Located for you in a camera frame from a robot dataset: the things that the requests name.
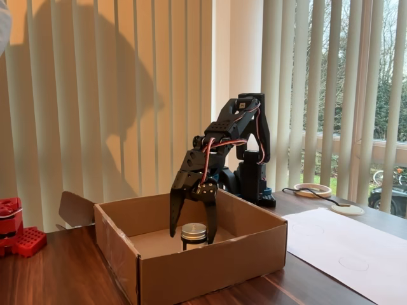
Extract white vertical window blinds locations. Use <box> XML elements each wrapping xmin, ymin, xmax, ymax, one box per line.
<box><xmin>262</xmin><ymin>0</ymin><xmax>407</xmax><ymax>220</ymax></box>

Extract red leader robot arm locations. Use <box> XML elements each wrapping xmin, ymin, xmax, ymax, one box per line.
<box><xmin>0</xmin><ymin>197</ymin><xmax>25</xmax><ymax>257</ymax></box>

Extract white round desk grommet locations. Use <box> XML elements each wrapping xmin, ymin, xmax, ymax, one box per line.
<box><xmin>330</xmin><ymin>203</ymin><xmax>366</xmax><ymax>217</ymax></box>

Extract brown cardboard box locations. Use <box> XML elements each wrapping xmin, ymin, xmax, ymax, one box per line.
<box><xmin>55</xmin><ymin>186</ymin><xmax>289</xmax><ymax>305</ymax></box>

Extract beige masking tape roll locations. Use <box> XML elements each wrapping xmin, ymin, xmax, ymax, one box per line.
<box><xmin>293</xmin><ymin>183</ymin><xmax>333</xmax><ymax>198</ymax></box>

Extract light fabric sleeve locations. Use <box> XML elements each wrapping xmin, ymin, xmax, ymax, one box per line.
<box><xmin>0</xmin><ymin>0</ymin><xmax>13</xmax><ymax>57</ymax></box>

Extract thin black grommet cable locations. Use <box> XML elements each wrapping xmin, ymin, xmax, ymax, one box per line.
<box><xmin>282</xmin><ymin>187</ymin><xmax>343</xmax><ymax>207</ymax></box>

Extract white paper sheet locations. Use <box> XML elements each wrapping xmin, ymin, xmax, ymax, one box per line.
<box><xmin>281</xmin><ymin>207</ymin><xmax>407</xmax><ymax>305</ymax></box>

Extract black parked car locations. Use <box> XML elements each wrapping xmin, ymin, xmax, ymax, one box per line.
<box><xmin>368</xmin><ymin>186</ymin><xmax>407</xmax><ymax>219</ymax></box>

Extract cream vertical blinds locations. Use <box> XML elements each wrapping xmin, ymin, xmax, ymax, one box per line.
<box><xmin>0</xmin><ymin>0</ymin><xmax>213</xmax><ymax>233</ymax></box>

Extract parked bicycle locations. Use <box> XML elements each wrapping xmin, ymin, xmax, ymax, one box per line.
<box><xmin>370</xmin><ymin>166</ymin><xmax>407</xmax><ymax>187</ymax></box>

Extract jar with silver lid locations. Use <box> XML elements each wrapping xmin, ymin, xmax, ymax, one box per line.
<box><xmin>180</xmin><ymin>222</ymin><xmax>208</xmax><ymax>252</ymax></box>

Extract blue black table clamp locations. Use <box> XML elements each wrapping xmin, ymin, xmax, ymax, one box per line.
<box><xmin>216</xmin><ymin>167</ymin><xmax>238</xmax><ymax>191</ymax></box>

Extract red perforated base block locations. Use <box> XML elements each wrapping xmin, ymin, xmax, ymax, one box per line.
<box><xmin>12</xmin><ymin>226</ymin><xmax>48</xmax><ymax>257</ymax></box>

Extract red servo wire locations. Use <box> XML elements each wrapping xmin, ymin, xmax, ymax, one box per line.
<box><xmin>197</xmin><ymin>101</ymin><xmax>265</xmax><ymax>191</ymax></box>

